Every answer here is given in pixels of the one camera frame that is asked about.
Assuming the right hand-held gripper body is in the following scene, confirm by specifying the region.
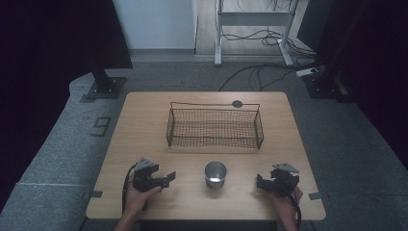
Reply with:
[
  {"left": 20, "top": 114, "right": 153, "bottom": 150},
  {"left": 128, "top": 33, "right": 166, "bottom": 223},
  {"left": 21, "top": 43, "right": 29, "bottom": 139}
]
[{"left": 270, "top": 162, "right": 300, "bottom": 197}]

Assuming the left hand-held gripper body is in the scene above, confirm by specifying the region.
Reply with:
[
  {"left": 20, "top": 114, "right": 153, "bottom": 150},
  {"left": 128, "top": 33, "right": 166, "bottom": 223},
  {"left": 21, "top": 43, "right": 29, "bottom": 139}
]
[{"left": 132, "top": 157, "right": 162, "bottom": 193}]

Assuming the person's left hand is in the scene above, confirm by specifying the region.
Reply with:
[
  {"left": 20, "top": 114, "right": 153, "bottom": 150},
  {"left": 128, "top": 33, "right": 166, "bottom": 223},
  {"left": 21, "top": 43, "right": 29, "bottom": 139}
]
[{"left": 122, "top": 186, "right": 164, "bottom": 219}]

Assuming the person's right hand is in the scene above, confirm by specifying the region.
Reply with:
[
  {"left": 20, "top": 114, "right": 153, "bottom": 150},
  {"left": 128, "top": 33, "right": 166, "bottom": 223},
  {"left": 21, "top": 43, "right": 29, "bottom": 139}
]
[{"left": 269, "top": 186, "right": 304, "bottom": 223}]

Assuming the silver metal cup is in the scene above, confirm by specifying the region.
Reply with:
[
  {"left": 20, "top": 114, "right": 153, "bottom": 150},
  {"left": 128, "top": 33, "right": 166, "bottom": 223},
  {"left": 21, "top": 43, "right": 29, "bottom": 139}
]
[{"left": 204, "top": 161, "right": 228, "bottom": 191}]

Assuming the black stand base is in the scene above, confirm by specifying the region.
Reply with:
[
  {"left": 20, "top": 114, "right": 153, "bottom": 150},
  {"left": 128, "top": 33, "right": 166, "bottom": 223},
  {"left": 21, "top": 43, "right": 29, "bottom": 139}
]
[{"left": 302, "top": 71, "right": 349, "bottom": 101}]

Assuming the white power strip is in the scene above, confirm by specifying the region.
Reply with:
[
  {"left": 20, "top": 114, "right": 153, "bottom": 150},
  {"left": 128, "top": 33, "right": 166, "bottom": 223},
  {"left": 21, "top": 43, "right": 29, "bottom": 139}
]
[{"left": 295, "top": 66, "right": 319, "bottom": 78}]

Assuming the black curtain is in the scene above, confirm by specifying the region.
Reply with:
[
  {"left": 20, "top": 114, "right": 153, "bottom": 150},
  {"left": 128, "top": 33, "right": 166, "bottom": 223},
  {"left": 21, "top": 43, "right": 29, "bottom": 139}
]
[
  {"left": 296, "top": 0, "right": 408, "bottom": 171},
  {"left": 0, "top": 0, "right": 134, "bottom": 213}
]

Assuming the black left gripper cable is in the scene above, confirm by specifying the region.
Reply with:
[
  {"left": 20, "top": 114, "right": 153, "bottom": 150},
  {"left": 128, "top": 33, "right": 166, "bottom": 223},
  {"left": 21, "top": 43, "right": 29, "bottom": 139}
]
[{"left": 121, "top": 164, "right": 138, "bottom": 215}]

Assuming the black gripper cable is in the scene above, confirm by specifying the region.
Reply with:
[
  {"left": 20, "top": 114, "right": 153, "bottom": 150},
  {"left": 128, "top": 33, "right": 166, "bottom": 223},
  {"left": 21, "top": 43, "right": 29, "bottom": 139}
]
[
  {"left": 121, "top": 164, "right": 138, "bottom": 215},
  {"left": 284, "top": 184, "right": 303, "bottom": 229}
]

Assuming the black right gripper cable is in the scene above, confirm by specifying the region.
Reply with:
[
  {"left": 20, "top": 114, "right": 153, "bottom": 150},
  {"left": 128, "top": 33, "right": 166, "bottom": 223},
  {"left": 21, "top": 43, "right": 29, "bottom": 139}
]
[{"left": 284, "top": 184, "right": 303, "bottom": 229}]

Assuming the black wire mesh basket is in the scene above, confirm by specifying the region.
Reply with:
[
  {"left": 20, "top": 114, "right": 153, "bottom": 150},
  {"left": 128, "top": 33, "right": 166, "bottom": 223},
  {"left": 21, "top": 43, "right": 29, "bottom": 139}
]
[{"left": 166, "top": 101, "right": 266, "bottom": 150}]

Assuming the black stand with base plate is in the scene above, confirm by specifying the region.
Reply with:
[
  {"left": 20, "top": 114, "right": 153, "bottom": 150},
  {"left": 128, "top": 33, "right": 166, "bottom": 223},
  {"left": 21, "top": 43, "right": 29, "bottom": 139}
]
[{"left": 86, "top": 59, "right": 128, "bottom": 100}]

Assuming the black floor cable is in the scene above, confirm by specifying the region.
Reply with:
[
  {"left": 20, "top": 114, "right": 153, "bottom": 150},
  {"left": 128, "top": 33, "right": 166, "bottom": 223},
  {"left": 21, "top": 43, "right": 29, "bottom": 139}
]
[{"left": 217, "top": 63, "right": 319, "bottom": 92}]

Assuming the tangle of black cables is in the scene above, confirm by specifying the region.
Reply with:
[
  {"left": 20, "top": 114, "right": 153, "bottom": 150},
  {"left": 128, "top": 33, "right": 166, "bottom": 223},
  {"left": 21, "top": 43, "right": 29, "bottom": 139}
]
[{"left": 221, "top": 28, "right": 317, "bottom": 60}]

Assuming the white metal desk frame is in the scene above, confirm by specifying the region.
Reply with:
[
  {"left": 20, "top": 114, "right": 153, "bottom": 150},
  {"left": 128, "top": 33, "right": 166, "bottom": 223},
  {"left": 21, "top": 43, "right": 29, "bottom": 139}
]
[{"left": 214, "top": 0, "right": 300, "bottom": 67}]

